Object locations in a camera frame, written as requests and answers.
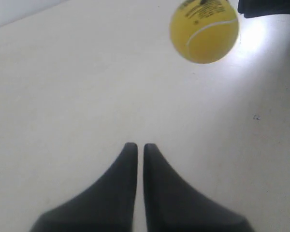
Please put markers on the yellow tennis ball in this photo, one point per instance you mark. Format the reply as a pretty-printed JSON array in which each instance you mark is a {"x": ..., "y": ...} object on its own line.
[{"x": 204, "y": 31}]

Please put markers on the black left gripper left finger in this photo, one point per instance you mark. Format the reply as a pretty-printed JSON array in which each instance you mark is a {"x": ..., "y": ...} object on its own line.
[{"x": 106, "y": 206}]

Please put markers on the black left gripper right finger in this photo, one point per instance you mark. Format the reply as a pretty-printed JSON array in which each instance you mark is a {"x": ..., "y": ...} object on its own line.
[{"x": 173, "y": 205}]

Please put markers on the dark object at top edge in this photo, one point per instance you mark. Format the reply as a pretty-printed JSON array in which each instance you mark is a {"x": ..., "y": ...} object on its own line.
[{"x": 257, "y": 8}]

